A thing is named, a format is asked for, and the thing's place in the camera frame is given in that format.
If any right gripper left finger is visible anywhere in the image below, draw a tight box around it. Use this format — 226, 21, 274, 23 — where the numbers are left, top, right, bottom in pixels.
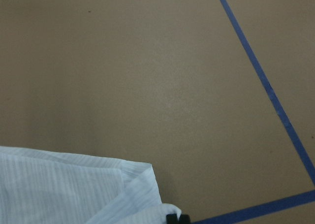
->
166, 214, 178, 224

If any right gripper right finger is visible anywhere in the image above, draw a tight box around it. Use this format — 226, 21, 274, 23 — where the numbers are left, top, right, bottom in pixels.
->
179, 214, 191, 224

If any light blue button shirt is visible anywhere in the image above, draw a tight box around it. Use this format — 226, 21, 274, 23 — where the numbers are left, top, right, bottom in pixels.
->
0, 146, 182, 224

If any brown paper table cover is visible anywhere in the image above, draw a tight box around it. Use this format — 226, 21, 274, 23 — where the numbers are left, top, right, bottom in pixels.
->
0, 0, 315, 221

